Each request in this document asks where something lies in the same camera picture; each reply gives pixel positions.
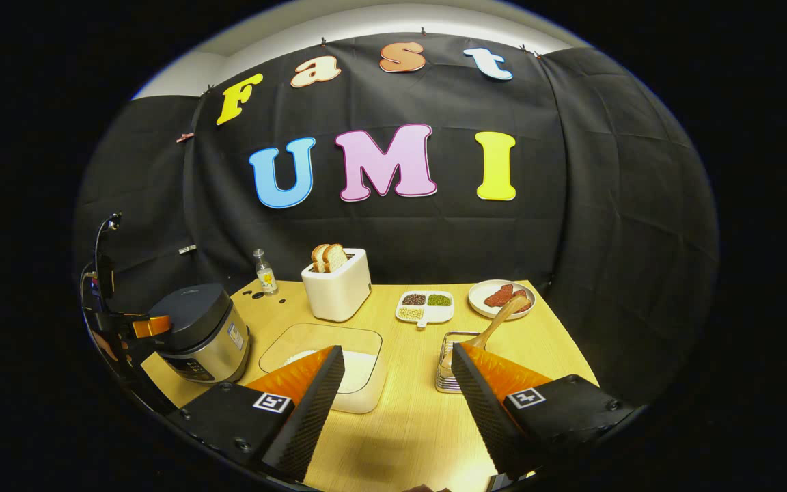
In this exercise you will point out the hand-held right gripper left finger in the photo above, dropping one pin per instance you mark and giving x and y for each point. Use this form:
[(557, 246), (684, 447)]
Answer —
[(311, 417)]

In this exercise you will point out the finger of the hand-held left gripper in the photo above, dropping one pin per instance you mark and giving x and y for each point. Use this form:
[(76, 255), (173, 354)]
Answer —
[(153, 326)]

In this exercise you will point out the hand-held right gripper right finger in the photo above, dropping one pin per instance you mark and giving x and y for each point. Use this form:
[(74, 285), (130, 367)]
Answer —
[(479, 410)]

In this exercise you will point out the dark grey rice cooker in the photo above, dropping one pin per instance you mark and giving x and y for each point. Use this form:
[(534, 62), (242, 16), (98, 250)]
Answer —
[(195, 321)]

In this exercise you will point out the wooden spoon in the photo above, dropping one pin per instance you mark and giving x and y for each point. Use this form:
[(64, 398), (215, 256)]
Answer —
[(496, 321)]

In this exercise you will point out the clear plastic rice box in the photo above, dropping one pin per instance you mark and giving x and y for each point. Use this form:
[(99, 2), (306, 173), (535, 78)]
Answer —
[(366, 342)]

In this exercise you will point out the white divided bean dish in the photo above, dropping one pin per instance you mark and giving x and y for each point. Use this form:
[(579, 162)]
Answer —
[(424, 313)]

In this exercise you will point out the round white plate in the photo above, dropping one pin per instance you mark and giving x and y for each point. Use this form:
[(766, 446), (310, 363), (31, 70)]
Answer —
[(479, 297)]

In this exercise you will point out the red meat slice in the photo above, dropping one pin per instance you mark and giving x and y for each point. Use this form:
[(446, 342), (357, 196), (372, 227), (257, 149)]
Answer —
[(499, 295), (522, 304)]

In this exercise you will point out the small glass bottle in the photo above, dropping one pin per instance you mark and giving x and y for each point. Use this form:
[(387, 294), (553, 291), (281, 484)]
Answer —
[(266, 277)]

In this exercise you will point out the white toaster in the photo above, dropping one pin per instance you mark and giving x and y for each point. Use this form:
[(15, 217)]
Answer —
[(339, 294)]

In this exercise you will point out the toast slice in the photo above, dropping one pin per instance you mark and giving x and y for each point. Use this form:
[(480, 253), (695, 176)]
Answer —
[(337, 257), (318, 258)]

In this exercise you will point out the red cloth clip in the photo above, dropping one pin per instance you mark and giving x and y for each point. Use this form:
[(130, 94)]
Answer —
[(185, 137)]

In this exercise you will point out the black backdrop cloth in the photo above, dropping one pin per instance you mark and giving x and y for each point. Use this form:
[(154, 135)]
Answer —
[(605, 239)]

